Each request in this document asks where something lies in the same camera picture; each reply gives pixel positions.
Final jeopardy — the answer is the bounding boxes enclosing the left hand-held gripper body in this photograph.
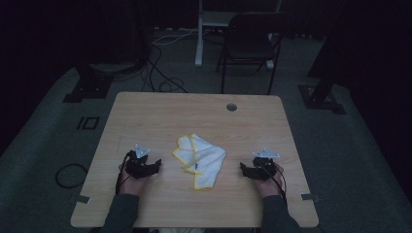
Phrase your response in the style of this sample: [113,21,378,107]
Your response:
[124,144,154,181]

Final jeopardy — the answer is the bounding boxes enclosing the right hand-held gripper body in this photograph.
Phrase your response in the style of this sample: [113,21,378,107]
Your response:
[252,148,281,182]

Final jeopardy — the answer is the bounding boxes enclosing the white towel with yellow edge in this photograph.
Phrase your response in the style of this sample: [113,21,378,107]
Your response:
[171,133,227,191]

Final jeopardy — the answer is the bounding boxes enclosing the person's left hand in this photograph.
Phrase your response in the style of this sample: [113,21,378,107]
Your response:
[118,162,151,197]

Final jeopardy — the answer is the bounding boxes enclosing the person's right hand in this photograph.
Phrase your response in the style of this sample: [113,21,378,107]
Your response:
[253,161,286,199]

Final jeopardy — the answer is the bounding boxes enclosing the grey tape strip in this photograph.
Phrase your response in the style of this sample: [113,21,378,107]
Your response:
[75,193,93,205]
[299,192,321,203]

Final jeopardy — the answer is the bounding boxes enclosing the black stand with square base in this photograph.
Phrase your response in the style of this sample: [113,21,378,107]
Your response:
[62,62,115,104]
[297,0,347,116]

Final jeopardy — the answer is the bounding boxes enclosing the grey round floor base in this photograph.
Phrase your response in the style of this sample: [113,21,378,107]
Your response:
[88,61,138,75]

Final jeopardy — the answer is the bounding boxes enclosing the black folding chair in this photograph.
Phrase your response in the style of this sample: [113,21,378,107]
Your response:
[216,12,294,96]

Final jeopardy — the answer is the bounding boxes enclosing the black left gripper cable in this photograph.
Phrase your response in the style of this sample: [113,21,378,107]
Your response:
[115,150,134,196]

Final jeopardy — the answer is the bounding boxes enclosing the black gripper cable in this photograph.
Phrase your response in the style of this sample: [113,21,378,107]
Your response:
[115,150,134,196]
[258,160,289,208]

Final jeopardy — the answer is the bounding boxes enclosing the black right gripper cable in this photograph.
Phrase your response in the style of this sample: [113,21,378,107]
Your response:
[258,160,289,208]

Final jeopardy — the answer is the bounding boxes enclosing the black floor cables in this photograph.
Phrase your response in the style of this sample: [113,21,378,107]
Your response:
[140,42,189,94]

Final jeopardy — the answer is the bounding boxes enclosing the white floor cable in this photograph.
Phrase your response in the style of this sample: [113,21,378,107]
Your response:
[151,27,200,47]

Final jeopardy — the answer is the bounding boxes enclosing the white metal stand frame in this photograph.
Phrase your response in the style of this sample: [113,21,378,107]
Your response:
[194,0,284,71]

